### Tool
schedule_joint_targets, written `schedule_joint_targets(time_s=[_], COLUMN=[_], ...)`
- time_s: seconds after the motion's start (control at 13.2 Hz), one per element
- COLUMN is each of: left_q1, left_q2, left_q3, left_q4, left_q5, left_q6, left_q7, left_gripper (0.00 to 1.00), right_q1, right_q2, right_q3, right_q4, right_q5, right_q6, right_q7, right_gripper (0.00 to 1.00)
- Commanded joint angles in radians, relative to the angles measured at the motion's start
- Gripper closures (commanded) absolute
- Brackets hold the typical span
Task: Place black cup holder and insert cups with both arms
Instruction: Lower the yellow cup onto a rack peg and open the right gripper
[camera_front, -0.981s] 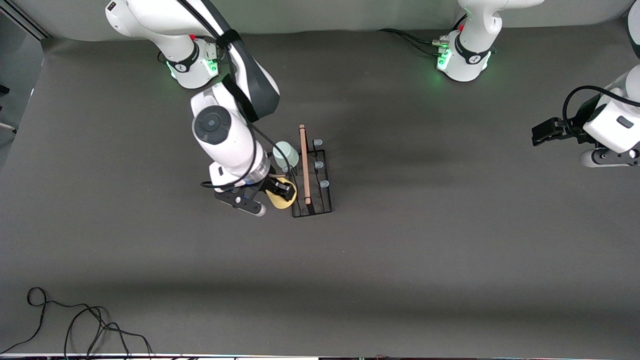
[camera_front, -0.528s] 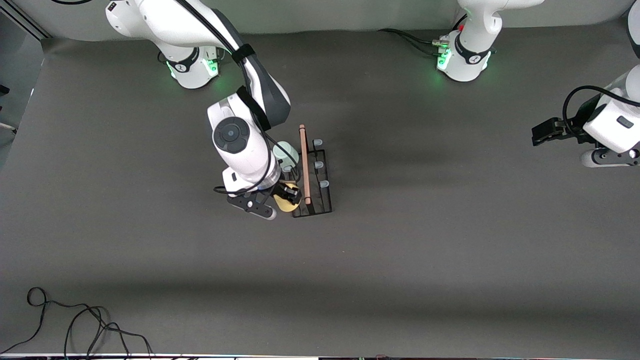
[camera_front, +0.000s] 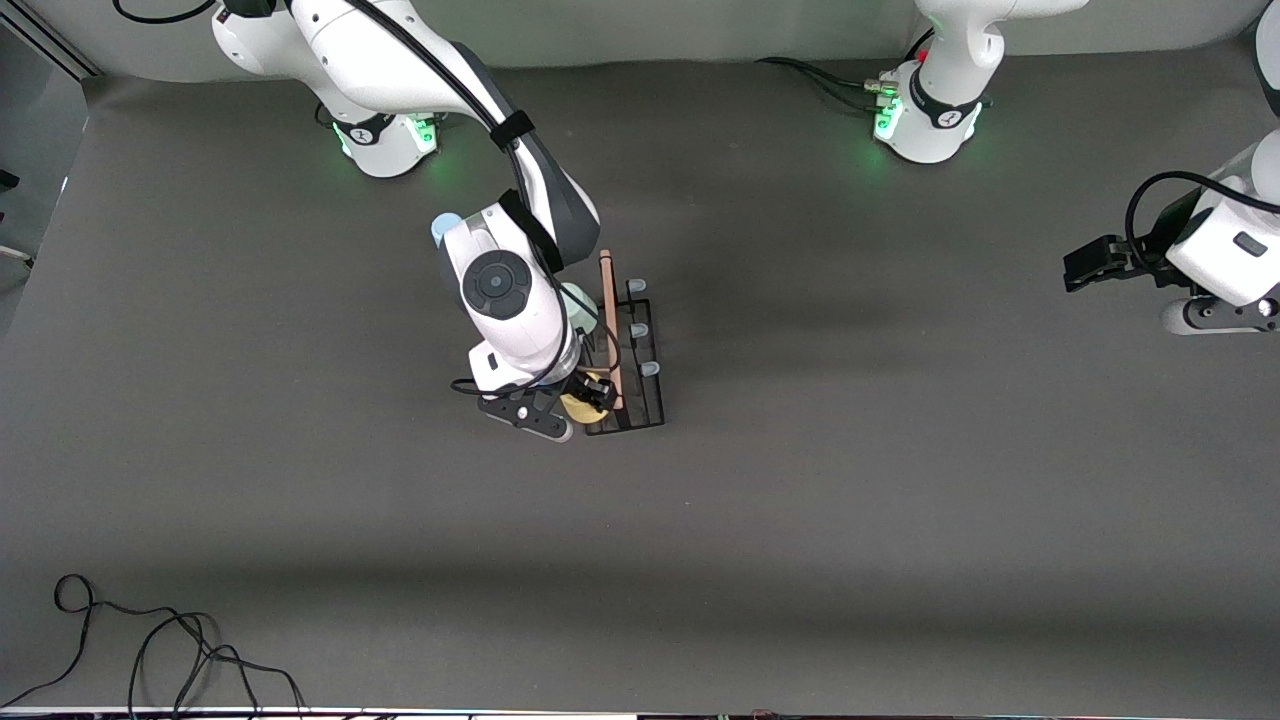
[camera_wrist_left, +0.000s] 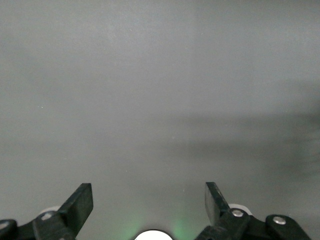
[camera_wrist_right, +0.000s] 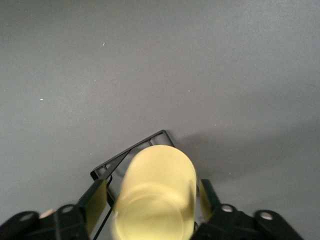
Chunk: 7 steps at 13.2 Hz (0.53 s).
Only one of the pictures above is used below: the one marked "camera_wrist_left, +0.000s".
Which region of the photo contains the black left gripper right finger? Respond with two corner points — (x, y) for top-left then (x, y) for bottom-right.
(194, 181), (312, 240)

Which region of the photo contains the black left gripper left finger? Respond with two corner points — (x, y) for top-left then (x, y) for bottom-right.
(0, 183), (94, 240)

